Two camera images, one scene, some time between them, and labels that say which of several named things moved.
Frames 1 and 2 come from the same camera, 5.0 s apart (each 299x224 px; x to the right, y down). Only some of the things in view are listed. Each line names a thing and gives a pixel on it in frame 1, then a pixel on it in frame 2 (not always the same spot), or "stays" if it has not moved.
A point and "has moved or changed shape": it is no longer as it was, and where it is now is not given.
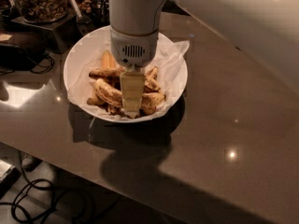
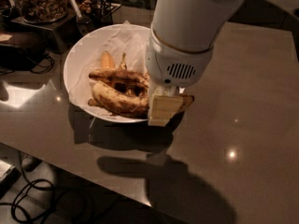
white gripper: x=134 y=49 → x=175 y=64
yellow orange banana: x=107 y=61 stays
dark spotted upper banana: x=114 y=73 stays
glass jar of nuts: x=41 y=4 stays
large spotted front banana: x=149 y=101 has moved or changed shape
